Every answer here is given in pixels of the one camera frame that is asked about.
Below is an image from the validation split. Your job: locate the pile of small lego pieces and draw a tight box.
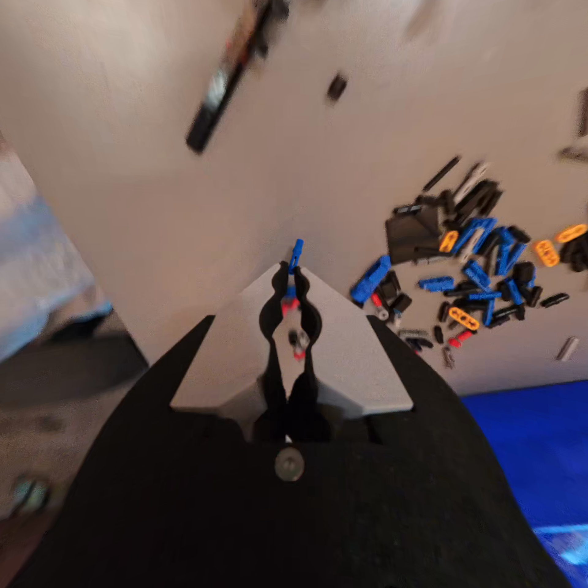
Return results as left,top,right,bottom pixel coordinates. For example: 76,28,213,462
350,156,588,369

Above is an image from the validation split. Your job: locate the blue lego pin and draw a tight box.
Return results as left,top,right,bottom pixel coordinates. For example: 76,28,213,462
287,238,305,277

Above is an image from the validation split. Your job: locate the black lego beam assembly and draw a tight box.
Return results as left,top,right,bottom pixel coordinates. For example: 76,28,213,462
185,0,291,155

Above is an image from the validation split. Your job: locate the blue plastic bin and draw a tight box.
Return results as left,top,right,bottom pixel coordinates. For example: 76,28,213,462
461,379,588,588

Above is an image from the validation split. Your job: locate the black lego bush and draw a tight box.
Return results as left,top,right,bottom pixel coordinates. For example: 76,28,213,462
325,73,349,104

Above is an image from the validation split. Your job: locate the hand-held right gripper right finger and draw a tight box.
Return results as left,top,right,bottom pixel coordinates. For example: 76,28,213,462
293,266,415,433

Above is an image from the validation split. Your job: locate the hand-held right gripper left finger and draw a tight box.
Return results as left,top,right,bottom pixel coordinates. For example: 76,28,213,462
169,262,288,425

